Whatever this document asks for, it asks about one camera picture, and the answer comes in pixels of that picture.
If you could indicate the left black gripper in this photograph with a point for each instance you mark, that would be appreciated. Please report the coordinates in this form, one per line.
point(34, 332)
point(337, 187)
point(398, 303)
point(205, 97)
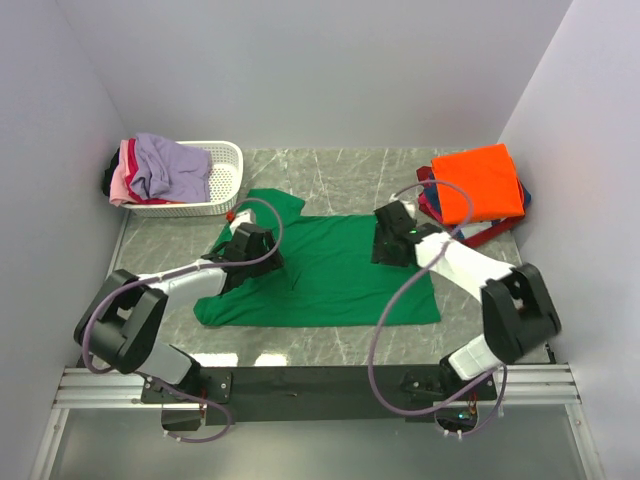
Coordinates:
point(273, 262)

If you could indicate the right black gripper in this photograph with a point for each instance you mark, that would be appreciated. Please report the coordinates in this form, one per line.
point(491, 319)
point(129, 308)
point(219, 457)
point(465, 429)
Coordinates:
point(378, 253)

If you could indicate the green t shirt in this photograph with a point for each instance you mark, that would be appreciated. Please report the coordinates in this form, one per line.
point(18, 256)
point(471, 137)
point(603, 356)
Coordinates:
point(327, 280)

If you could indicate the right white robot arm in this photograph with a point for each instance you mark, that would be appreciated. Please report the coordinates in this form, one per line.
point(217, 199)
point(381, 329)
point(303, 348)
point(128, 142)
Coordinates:
point(518, 314)

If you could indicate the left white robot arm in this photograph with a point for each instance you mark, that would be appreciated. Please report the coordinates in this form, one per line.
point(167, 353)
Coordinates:
point(121, 325)

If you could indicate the dark red folded t shirt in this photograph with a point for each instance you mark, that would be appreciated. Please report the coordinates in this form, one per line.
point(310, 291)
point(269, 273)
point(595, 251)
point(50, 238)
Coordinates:
point(478, 234)

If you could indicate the white plastic laundry basket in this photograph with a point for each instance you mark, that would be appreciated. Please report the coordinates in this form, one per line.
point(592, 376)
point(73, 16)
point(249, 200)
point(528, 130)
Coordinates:
point(224, 180)

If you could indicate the orange folded t shirt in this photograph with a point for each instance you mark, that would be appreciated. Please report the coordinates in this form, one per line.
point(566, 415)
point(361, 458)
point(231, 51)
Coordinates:
point(489, 178)

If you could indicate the lilac t shirt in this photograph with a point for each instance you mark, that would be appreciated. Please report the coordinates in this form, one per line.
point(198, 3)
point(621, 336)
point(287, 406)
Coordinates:
point(196, 179)

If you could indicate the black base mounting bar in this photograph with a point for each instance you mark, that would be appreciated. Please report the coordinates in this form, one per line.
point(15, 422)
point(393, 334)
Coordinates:
point(257, 394)

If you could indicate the pink t shirt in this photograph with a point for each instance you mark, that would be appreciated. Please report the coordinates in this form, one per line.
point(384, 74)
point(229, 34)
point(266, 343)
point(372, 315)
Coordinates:
point(118, 190)

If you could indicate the magenta t shirt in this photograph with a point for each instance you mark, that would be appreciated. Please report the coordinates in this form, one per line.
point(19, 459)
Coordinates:
point(132, 165)

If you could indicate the black t shirt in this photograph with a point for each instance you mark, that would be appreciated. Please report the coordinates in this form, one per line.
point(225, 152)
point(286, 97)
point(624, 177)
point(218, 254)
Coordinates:
point(109, 173)

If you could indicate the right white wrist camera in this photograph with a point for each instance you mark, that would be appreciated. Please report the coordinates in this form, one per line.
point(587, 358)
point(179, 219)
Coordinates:
point(409, 206)

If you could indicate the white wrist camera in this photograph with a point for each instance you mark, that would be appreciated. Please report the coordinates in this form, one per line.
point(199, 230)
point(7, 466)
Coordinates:
point(409, 206)
point(236, 219)

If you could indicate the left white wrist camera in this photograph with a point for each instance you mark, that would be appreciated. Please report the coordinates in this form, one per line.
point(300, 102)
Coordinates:
point(236, 219)

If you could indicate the aluminium rail frame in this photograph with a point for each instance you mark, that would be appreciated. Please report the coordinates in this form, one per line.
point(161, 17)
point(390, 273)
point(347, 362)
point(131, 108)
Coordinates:
point(97, 428)

